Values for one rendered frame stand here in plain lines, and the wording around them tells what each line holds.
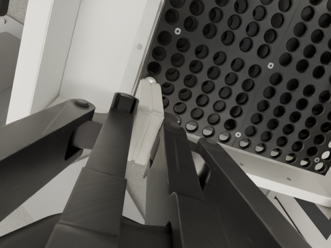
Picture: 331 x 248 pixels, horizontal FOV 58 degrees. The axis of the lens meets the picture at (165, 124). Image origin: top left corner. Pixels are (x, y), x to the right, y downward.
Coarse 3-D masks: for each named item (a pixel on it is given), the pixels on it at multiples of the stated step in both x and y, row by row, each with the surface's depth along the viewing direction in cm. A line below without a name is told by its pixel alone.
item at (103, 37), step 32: (96, 0) 31; (128, 0) 31; (96, 32) 32; (128, 32) 32; (96, 64) 33; (64, 96) 34; (96, 96) 35; (192, 128) 37; (256, 160) 37; (288, 160) 39; (288, 192) 34; (320, 192) 35
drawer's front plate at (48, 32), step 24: (48, 0) 22; (72, 0) 28; (24, 24) 23; (48, 24) 23; (72, 24) 31; (24, 48) 24; (48, 48) 25; (24, 72) 24; (48, 72) 27; (24, 96) 25; (48, 96) 30
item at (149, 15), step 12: (156, 0) 30; (144, 12) 30; (156, 12) 31; (144, 24) 31; (144, 36) 31; (132, 48) 32; (144, 48) 32; (132, 60) 32; (132, 72) 33; (132, 84) 33
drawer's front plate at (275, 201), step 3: (270, 198) 42; (273, 201) 41; (276, 201) 42; (273, 204) 41; (276, 204) 41; (279, 204) 41; (276, 207) 40; (279, 207) 40; (279, 210) 40; (282, 210) 40; (282, 213) 39; (285, 213) 39; (285, 216) 39; (288, 219) 38; (291, 222) 38
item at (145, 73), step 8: (168, 0) 25; (184, 0) 26; (168, 8) 26; (176, 8) 26; (184, 8) 26; (160, 16) 26; (168, 24) 26; (176, 24) 26; (160, 32) 26; (168, 32) 26; (152, 40) 26; (152, 48) 27; (168, 48) 27; (152, 56) 27; (168, 56) 27; (144, 64) 27; (160, 64) 27; (144, 72) 27; (160, 72) 28; (160, 80) 28; (136, 88) 28
